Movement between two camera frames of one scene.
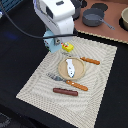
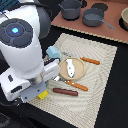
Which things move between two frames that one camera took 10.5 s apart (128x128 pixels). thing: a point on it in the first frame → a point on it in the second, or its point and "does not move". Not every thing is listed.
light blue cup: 50,42 → 53,52
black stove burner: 99,5 does not move
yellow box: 67,46 → 42,95
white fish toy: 70,68 does not move
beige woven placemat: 73,85 does not move
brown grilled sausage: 65,91 does not move
